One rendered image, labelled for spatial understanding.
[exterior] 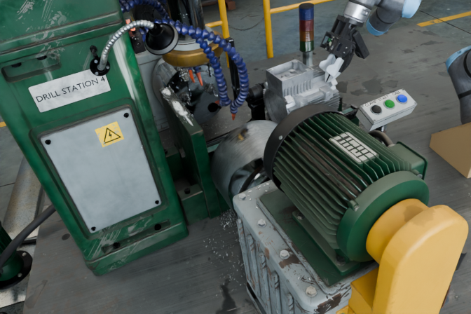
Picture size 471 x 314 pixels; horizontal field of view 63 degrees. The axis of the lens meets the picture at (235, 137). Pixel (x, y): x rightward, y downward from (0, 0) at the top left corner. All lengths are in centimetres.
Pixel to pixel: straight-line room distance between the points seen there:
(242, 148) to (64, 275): 68
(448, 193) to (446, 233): 84
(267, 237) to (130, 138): 42
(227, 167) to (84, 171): 34
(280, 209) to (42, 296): 79
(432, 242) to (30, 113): 76
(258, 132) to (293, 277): 41
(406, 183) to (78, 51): 65
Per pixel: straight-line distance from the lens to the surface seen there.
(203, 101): 144
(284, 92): 125
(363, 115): 123
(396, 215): 57
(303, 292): 68
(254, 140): 95
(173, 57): 104
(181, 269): 118
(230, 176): 94
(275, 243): 73
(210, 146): 136
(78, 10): 83
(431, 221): 54
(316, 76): 134
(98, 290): 123
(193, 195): 119
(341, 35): 127
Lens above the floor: 174
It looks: 37 degrees down
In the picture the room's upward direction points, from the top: 9 degrees counter-clockwise
